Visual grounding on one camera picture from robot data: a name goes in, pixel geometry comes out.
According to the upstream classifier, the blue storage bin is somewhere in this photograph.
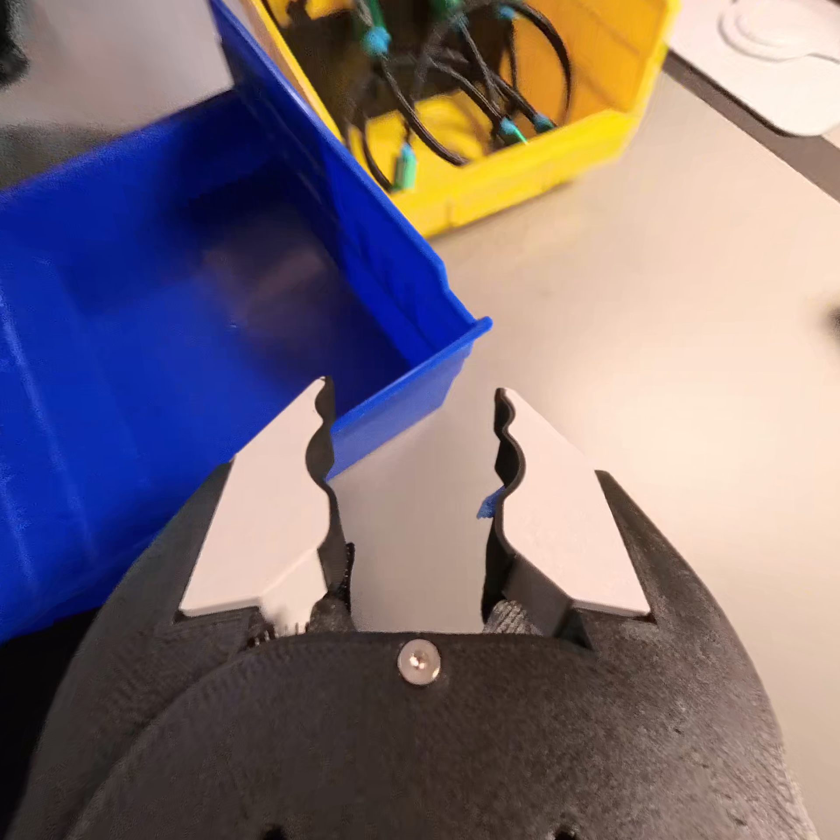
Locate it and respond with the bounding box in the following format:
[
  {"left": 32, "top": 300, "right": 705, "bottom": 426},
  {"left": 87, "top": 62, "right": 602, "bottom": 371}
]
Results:
[{"left": 0, "top": 0, "right": 493, "bottom": 644}]

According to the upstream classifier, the yellow storage bin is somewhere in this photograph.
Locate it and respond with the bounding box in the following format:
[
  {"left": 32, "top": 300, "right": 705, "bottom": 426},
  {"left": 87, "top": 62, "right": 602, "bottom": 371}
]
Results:
[{"left": 249, "top": 0, "right": 683, "bottom": 237}]

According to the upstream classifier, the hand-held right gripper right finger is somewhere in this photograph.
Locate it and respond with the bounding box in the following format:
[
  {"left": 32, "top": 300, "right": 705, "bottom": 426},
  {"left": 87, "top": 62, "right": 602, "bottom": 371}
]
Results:
[{"left": 481, "top": 387, "right": 652, "bottom": 636}]

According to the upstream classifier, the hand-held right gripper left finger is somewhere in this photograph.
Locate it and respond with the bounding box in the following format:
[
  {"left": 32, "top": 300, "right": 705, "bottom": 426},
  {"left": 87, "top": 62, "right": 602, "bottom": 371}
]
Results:
[{"left": 178, "top": 376, "right": 355, "bottom": 634}]

